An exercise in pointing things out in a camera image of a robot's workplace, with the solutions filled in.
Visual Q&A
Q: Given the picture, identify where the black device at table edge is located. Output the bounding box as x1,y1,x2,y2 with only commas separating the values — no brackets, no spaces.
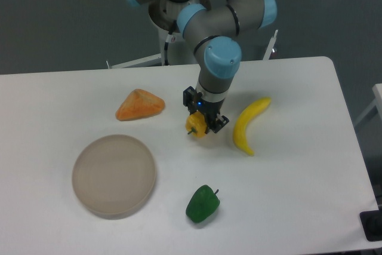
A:
359,210,381,242

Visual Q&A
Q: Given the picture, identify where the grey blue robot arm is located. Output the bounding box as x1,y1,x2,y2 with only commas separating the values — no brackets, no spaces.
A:
127,0,277,134

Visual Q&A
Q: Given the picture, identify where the yellow toy banana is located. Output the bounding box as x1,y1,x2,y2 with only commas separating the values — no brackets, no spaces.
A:
233,97,272,156

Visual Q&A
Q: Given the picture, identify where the white furniture at right edge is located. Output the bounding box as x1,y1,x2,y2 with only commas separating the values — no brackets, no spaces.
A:
353,83,381,132

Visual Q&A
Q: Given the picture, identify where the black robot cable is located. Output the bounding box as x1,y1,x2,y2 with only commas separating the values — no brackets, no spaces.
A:
163,19,179,66

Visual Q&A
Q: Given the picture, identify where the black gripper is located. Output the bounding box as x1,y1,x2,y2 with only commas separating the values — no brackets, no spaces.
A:
183,86,229,133

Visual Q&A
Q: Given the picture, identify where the orange triangular toy bread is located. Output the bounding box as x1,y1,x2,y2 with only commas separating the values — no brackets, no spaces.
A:
115,89,165,121

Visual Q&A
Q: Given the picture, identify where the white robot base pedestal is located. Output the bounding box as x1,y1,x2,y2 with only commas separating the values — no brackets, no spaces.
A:
106,0,212,69

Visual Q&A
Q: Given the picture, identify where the green toy pepper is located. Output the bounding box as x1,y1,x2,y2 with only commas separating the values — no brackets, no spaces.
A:
185,185,220,223

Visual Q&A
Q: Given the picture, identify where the yellow toy pepper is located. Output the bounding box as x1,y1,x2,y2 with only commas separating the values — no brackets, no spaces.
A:
185,111,207,138

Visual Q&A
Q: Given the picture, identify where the beige round plate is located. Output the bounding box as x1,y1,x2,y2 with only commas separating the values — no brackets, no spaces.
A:
72,134,156,220

